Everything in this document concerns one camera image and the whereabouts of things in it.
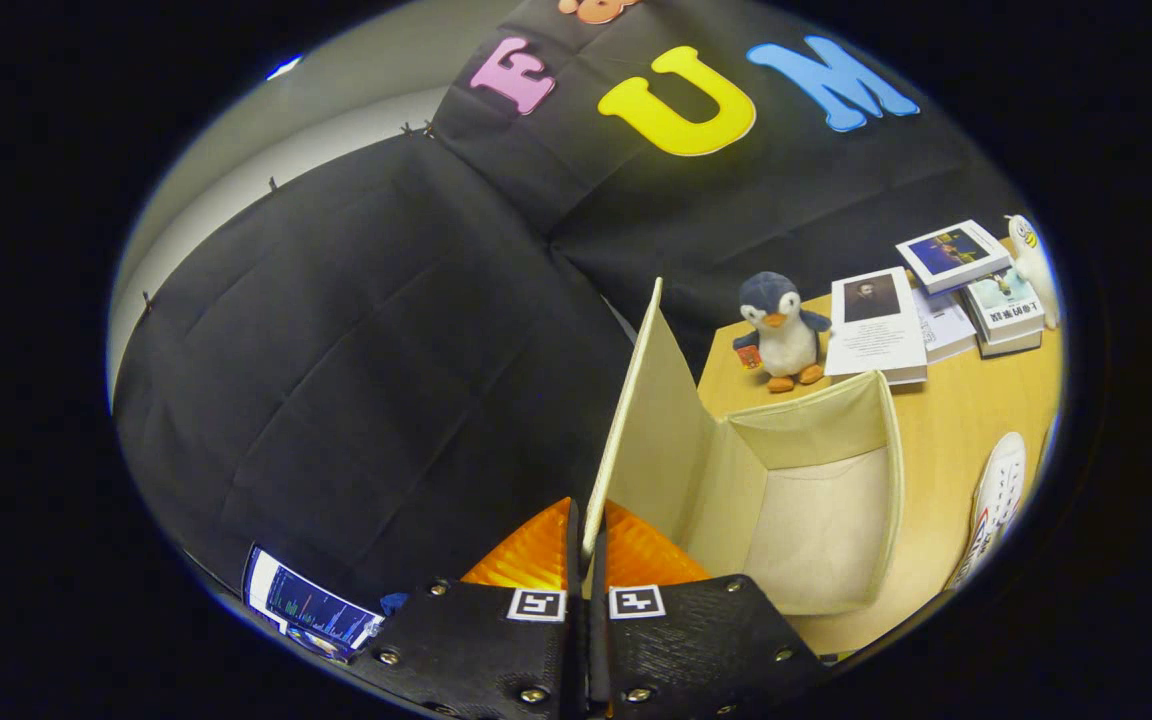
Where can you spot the grey penguin plush toy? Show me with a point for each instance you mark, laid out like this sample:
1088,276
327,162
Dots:
784,335

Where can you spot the black backdrop cloth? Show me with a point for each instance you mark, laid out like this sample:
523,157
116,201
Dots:
366,350

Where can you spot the dark-edged book under teal book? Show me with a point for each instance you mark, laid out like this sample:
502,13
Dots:
1011,347

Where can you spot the white book with portrait cover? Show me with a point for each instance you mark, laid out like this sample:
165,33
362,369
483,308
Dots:
874,335

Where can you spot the thin white booklet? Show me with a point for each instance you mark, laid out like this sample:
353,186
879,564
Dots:
941,325

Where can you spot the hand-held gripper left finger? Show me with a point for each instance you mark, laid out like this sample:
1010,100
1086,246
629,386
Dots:
496,650

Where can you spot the beige fabric storage box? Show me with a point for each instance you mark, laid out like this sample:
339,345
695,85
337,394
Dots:
806,520

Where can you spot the white canvas shoe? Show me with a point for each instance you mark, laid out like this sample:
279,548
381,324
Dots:
996,490

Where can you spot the thick book with teal cover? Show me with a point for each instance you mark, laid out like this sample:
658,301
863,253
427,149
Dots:
1006,305

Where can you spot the computer monitor screen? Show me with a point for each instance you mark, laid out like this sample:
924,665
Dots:
311,605

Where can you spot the white duck plush toy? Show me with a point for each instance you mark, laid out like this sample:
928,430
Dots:
1034,265

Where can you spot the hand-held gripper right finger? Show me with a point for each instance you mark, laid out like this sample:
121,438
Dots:
696,650

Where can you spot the white book with night photo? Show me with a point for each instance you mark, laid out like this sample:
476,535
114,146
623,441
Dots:
951,252

